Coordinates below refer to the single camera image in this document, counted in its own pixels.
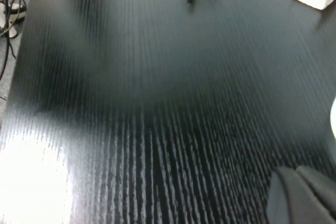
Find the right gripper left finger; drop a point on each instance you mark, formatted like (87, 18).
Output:
(291, 203)

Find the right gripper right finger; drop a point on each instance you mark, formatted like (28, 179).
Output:
(323, 195)

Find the white tape roll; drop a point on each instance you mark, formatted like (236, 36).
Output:
(334, 119)

